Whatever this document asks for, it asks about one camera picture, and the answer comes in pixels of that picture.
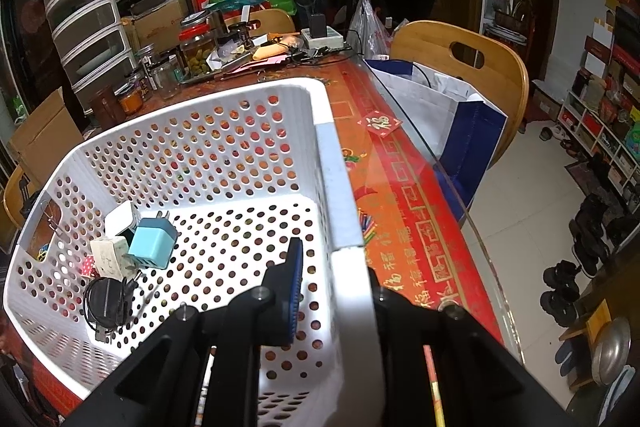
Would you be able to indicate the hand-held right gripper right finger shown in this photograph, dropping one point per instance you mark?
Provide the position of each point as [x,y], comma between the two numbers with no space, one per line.
[425,357]

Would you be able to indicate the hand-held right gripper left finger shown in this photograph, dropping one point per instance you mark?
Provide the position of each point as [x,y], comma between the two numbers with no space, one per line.
[295,292]

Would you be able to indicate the white perforated plastic basket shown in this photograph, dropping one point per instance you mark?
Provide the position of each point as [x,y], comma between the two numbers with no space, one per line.
[345,187]

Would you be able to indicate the teal plug charger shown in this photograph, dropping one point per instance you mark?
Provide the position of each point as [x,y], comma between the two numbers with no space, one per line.
[150,244]

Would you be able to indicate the white charger with grey face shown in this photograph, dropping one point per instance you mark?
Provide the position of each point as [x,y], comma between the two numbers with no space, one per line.
[119,219]

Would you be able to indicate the white plug adapter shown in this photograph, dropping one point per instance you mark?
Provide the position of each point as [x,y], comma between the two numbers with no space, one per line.
[107,257]

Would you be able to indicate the red patterned dice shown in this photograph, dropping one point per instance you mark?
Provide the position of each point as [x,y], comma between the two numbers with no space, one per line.
[89,267]

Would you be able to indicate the black sandals pair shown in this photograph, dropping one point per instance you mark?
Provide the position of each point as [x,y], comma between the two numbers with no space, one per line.
[562,292]

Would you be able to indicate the metal pan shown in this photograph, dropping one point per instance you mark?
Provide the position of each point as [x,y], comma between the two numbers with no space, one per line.
[610,349]

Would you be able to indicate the red diamond paper sticker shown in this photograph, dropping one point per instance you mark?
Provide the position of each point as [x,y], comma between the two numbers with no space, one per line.
[380,124]

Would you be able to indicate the dark shoes pair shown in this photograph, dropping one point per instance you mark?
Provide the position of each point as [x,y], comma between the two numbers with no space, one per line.
[592,232]

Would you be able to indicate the blue and white paper bag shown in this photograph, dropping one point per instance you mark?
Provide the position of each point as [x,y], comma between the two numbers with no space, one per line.
[440,107]

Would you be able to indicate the small orange jar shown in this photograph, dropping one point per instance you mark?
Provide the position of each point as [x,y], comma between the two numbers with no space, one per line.
[131,101]

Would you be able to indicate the white power strip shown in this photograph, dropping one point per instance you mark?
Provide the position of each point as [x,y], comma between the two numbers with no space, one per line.
[325,39]

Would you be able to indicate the glass pickle jar red lid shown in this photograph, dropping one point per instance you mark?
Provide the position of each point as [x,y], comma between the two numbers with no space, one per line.
[197,52]

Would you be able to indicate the brown ceramic mug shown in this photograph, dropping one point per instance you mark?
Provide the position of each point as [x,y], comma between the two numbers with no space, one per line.
[106,107]

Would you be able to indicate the black plug charger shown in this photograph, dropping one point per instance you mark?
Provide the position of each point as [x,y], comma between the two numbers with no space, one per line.
[316,24]

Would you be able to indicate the glass jar with dark label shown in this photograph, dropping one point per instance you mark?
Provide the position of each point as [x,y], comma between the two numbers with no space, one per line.
[144,69]

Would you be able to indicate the wooden chair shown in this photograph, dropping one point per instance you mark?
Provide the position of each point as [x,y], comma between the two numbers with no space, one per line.
[270,19]
[15,202]
[430,42]

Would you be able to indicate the clear plastic bag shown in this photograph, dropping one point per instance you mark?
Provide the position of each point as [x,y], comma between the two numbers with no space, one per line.
[367,27]

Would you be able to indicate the white storage shelf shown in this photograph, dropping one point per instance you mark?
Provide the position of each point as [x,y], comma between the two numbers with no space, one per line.
[600,117]

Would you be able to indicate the open cardboard box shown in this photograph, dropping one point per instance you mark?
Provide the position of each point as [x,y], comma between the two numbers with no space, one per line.
[40,137]

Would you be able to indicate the brown cardboard box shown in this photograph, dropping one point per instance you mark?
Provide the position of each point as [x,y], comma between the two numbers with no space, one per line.
[155,24]

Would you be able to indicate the white stacked drawer unit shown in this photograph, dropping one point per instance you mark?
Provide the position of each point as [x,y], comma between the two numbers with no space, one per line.
[85,22]

